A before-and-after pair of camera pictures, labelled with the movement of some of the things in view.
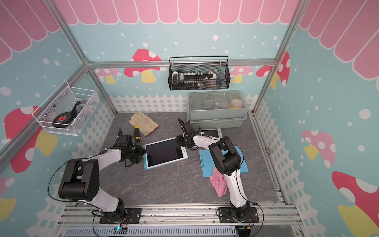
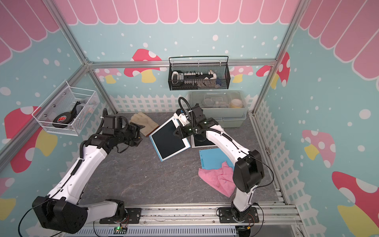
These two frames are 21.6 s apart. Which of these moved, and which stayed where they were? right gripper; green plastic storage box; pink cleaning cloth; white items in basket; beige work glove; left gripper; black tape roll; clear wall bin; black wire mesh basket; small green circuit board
Moved: pink cleaning cloth; left gripper; right gripper
Stayed: white items in basket; green plastic storage box; small green circuit board; clear wall bin; black wire mesh basket; beige work glove; black tape roll
